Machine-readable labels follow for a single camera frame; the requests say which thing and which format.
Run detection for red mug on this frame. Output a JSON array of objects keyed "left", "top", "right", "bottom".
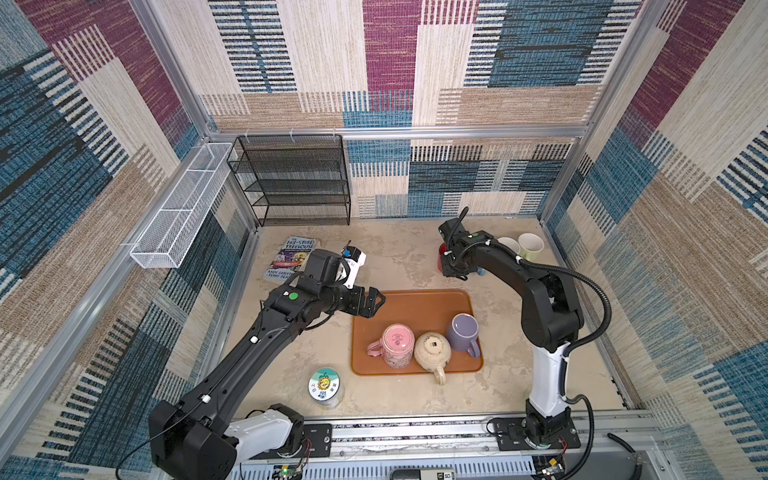
[{"left": 437, "top": 243, "right": 447, "bottom": 274}]

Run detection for brown plastic tray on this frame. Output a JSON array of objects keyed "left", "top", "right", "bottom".
[{"left": 351, "top": 289, "right": 473, "bottom": 376}]

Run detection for white mug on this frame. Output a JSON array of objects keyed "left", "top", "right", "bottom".
[{"left": 497, "top": 237, "right": 521, "bottom": 254}]

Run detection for light green mug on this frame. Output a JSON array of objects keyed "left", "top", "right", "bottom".
[{"left": 517, "top": 232, "right": 545, "bottom": 261}]

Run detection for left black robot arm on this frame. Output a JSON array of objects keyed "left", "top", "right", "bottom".
[{"left": 148, "top": 246, "right": 386, "bottom": 479}]

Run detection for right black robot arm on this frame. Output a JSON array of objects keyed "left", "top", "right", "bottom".
[{"left": 438, "top": 218, "right": 584, "bottom": 448}]

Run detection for pink ghost mug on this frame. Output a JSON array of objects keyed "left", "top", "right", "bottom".
[{"left": 367, "top": 324, "right": 415, "bottom": 369}]

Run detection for purple mug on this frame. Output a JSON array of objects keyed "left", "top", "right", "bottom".
[{"left": 446, "top": 313, "right": 481, "bottom": 358}]

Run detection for paperback book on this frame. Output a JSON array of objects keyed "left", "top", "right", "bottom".
[{"left": 263, "top": 236, "right": 319, "bottom": 283}]

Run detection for beige ceramic teapot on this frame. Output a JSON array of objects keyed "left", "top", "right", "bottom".
[{"left": 413, "top": 331, "right": 452, "bottom": 386}]

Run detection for clear jar green lid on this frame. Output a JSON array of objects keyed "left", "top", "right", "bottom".
[{"left": 308, "top": 367, "right": 343, "bottom": 408}]

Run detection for black wire shelf rack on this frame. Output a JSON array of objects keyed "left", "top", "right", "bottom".
[{"left": 228, "top": 135, "right": 351, "bottom": 227}]

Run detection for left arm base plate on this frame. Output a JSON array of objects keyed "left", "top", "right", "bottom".
[{"left": 287, "top": 423, "right": 333, "bottom": 460}]

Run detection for white wire mesh basket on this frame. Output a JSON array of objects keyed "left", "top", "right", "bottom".
[{"left": 130, "top": 143, "right": 233, "bottom": 269}]

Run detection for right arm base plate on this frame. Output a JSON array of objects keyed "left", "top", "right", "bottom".
[{"left": 487, "top": 416, "right": 588, "bottom": 451}]

